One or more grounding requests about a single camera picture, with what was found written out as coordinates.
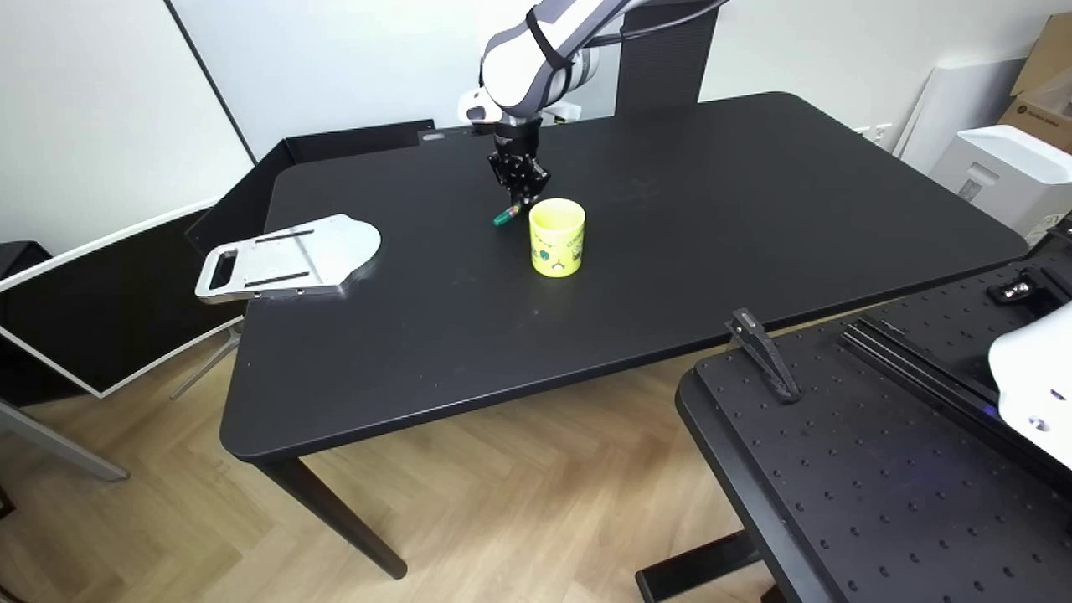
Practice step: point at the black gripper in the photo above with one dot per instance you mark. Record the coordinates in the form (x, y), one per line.
(516, 150)

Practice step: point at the green marker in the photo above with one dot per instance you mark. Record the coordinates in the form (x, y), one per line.
(507, 217)

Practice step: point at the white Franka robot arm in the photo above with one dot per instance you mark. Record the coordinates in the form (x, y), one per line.
(557, 44)

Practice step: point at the yellow mug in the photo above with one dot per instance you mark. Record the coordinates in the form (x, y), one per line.
(557, 240)

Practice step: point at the black table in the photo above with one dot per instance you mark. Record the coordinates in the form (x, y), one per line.
(671, 247)

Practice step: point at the black pillar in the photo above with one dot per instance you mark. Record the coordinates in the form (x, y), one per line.
(662, 70)

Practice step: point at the large white whiteboard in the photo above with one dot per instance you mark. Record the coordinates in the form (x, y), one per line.
(370, 56)

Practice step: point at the white plastic tray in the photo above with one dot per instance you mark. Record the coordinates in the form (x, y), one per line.
(292, 259)

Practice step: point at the black clamp lever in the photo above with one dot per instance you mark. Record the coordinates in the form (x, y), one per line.
(765, 352)

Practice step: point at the white leaning board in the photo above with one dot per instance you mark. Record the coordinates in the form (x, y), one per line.
(949, 104)

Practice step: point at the black perforated board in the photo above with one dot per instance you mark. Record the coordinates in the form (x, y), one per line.
(881, 491)

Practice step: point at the white appliance box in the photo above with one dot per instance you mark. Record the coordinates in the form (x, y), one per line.
(1009, 173)

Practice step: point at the grey metal bar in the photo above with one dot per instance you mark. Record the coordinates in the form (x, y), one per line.
(54, 439)

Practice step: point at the brown cardboard box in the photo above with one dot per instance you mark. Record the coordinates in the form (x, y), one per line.
(1047, 87)

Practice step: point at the black panel white frame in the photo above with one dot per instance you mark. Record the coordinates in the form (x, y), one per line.
(102, 320)

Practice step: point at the black aluminium rail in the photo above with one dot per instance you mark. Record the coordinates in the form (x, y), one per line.
(925, 374)

